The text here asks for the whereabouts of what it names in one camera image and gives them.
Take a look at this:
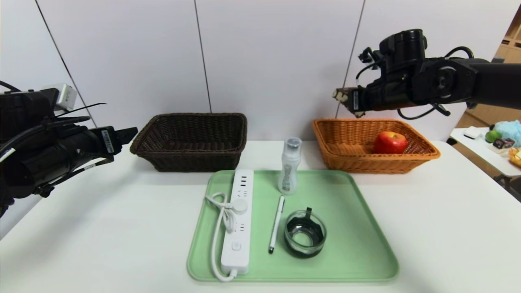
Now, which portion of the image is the clear plastic bottle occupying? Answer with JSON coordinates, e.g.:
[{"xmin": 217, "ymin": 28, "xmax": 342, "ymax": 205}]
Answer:
[{"xmin": 278, "ymin": 138, "xmax": 302, "ymax": 195}]

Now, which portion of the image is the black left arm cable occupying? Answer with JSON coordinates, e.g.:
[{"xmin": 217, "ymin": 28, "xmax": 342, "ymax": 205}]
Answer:
[{"xmin": 0, "ymin": 116, "xmax": 91, "ymax": 151}]

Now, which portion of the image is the light blue fluffy cloth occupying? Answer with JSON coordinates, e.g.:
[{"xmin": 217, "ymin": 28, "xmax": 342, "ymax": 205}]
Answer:
[{"xmin": 493, "ymin": 121, "xmax": 521, "ymax": 148}]

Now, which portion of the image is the light green plastic tray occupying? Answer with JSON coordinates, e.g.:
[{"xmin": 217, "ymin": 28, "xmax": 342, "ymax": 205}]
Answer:
[{"xmin": 187, "ymin": 170, "xmax": 399, "ymax": 281}]

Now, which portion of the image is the white power strip cable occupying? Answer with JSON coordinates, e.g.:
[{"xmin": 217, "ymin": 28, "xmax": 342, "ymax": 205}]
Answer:
[{"xmin": 204, "ymin": 192, "xmax": 248, "ymax": 281}]

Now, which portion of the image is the dark brown wicker basket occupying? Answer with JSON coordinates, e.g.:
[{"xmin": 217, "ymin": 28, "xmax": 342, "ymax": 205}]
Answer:
[{"xmin": 130, "ymin": 113, "xmax": 248, "ymax": 173}]

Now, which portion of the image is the chocolate blueberry cake slice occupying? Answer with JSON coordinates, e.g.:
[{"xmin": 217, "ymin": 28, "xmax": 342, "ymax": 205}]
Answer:
[{"xmin": 333, "ymin": 87, "xmax": 366, "ymax": 119}]

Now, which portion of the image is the red apple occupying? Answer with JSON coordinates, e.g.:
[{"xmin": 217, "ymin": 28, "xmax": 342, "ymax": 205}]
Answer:
[{"xmin": 373, "ymin": 131, "xmax": 408, "ymax": 154}]

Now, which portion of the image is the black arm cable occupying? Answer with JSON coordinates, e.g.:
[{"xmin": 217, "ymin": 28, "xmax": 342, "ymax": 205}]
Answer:
[
  {"xmin": 0, "ymin": 116, "xmax": 91, "ymax": 151},
  {"xmin": 397, "ymin": 46, "xmax": 475, "ymax": 120}
]

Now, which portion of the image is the white side table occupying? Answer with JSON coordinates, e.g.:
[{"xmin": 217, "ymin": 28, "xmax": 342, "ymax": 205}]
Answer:
[{"xmin": 448, "ymin": 128, "xmax": 521, "ymax": 179}]

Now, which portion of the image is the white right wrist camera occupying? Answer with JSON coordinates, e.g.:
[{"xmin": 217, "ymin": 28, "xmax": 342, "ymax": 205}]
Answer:
[{"xmin": 358, "ymin": 47, "xmax": 385, "ymax": 68}]

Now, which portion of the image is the glass cup with black handle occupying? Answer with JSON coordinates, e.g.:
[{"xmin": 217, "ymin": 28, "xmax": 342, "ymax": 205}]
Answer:
[{"xmin": 284, "ymin": 207, "xmax": 327, "ymax": 258}]

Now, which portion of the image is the white power strip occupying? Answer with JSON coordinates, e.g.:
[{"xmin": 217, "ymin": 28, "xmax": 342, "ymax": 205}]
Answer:
[{"xmin": 221, "ymin": 169, "xmax": 254, "ymax": 274}]

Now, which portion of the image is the white stylus pen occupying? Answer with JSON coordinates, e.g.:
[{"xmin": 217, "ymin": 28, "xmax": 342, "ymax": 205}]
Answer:
[{"xmin": 268, "ymin": 196, "xmax": 285, "ymax": 254}]

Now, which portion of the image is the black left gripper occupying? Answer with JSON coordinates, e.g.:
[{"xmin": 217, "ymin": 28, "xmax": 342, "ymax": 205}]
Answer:
[{"xmin": 53, "ymin": 125, "xmax": 138, "ymax": 172}]

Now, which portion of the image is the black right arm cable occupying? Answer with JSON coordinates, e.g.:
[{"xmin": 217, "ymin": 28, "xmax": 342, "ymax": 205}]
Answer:
[{"xmin": 397, "ymin": 46, "xmax": 475, "ymax": 120}]

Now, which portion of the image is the orange wicker basket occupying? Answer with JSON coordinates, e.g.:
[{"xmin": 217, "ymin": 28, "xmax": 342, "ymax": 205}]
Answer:
[{"xmin": 312, "ymin": 118, "xmax": 441, "ymax": 175}]

